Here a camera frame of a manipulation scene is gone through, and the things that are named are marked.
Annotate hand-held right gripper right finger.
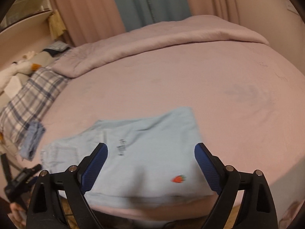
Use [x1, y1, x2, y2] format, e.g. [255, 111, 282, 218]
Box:
[194, 142, 278, 229]

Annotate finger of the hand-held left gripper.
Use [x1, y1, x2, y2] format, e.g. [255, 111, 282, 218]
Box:
[24, 164, 42, 175]

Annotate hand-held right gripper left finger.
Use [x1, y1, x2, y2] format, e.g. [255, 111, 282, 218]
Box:
[26, 142, 108, 229]

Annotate light blue strawberry print pants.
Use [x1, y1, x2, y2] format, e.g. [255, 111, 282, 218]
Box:
[40, 107, 215, 207]

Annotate person's left hand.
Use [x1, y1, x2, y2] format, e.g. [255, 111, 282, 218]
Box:
[10, 202, 28, 222]

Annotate small blue folded cloth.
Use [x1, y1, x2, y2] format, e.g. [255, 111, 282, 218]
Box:
[19, 121, 46, 161]

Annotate plaid pillow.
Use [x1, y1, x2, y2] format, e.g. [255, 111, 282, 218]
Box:
[0, 67, 69, 146]

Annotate bed with pink sheet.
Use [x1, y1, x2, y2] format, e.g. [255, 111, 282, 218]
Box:
[31, 40, 305, 222]

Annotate white plush duck toy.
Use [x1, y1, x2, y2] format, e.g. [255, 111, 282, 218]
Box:
[0, 50, 53, 89]

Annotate striped folded cloth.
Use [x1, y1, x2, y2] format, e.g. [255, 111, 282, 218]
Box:
[43, 40, 72, 58]

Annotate pink folded blanket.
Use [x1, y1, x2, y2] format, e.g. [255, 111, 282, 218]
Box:
[54, 15, 270, 78]

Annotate yellow hanging cloth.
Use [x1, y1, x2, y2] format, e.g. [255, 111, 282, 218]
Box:
[49, 11, 67, 40]

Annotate white shelf unit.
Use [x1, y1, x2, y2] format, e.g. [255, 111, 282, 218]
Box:
[0, 0, 58, 50]

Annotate pink curtain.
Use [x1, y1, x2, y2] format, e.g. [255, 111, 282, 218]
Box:
[181, 0, 241, 27]
[48, 0, 127, 47]

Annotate blue curtain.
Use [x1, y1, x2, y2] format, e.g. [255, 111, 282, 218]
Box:
[107, 0, 193, 32]

